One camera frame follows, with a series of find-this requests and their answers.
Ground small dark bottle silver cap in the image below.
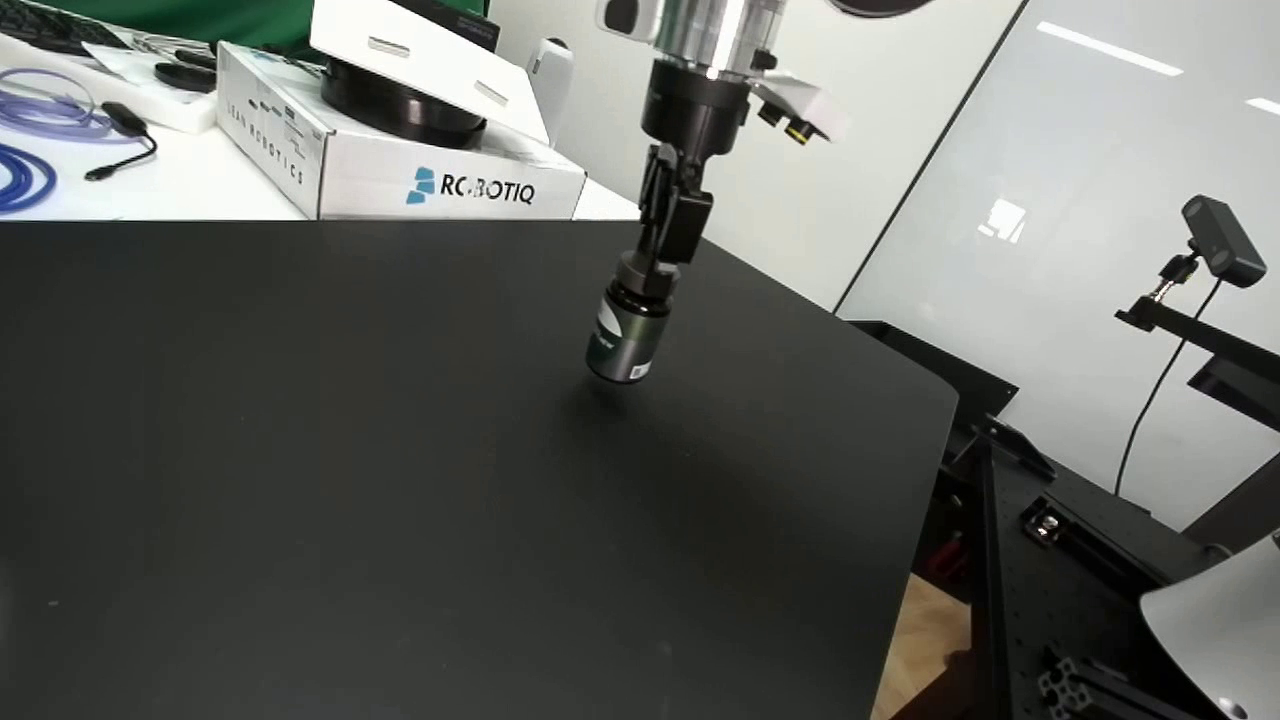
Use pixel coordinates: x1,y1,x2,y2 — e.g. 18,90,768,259
585,259,677,391

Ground black camera cable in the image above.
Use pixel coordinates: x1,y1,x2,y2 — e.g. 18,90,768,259
1108,251,1224,502

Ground black aluminium frame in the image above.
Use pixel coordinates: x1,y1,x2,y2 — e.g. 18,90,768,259
847,292,1280,720

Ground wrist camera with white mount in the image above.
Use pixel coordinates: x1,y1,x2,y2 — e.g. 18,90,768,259
749,69,835,150

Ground green backdrop cloth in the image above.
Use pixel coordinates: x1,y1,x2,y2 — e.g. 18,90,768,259
37,0,492,61

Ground black round device in box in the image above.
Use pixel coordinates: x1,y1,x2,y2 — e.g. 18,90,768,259
319,58,492,150

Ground black adapter cable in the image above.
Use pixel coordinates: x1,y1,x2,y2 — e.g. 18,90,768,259
81,98,164,190

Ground white Robotiq cardboard box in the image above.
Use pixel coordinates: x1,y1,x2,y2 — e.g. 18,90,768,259
210,0,593,223

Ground blue coiled cable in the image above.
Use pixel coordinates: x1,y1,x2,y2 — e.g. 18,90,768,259
0,66,126,221

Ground black mouse-like device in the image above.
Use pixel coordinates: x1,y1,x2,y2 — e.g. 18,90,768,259
151,47,220,98

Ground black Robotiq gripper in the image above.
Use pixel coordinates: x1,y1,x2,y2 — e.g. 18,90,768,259
622,51,785,320

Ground black camera on mount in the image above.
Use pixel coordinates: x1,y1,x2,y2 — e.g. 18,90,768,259
1176,192,1272,292

